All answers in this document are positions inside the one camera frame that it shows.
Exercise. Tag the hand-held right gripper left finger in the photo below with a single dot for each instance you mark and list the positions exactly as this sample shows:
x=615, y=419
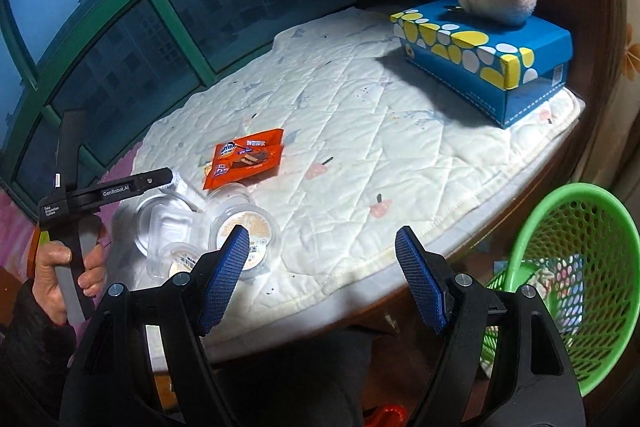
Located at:
x=225, y=277

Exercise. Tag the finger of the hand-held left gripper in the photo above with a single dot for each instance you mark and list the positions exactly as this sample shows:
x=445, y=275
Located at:
x=152, y=179

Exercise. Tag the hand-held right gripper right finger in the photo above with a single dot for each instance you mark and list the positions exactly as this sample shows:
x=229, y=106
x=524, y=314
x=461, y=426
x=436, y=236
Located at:
x=420, y=282

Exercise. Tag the labelled pudding cup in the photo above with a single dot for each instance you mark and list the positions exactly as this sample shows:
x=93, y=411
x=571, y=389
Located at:
x=250, y=232
x=182, y=263

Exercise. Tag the clear plastic cup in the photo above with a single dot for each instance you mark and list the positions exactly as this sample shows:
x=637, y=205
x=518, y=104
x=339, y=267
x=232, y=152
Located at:
x=145, y=227

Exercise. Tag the orange snack wrapper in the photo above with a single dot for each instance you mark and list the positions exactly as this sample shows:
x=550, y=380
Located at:
x=240, y=141
x=225, y=177

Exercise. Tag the clear plastic lid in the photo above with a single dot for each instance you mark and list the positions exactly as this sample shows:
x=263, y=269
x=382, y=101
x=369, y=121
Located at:
x=230, y=196

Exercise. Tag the green plastic basket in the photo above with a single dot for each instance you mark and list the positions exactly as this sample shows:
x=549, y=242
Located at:
x=600, y=257

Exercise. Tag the person's left forearm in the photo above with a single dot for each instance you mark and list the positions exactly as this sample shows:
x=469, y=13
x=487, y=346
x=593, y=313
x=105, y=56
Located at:
x=30, y=342

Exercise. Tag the person's left hand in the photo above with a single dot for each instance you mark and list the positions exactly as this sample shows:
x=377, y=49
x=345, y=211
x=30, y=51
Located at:
x=47, y=279

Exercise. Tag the clear plastic wrapper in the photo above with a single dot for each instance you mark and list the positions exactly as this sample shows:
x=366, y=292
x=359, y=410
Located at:
x=172, y=227

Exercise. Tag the pink cloth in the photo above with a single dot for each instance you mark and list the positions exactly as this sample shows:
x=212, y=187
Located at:
x=17, y=232

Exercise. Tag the person's dark trousers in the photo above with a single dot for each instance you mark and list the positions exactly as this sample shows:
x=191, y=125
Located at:
x=300, y=382

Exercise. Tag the colourful packet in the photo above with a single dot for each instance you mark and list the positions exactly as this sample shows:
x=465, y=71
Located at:
x=560, y=287

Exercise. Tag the white quilted mat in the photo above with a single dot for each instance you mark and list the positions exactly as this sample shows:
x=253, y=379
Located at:
x=350, y=117

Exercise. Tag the blue spotted cardboard box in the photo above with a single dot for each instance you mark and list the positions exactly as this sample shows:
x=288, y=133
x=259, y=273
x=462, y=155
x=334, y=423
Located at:
x=500, y=57

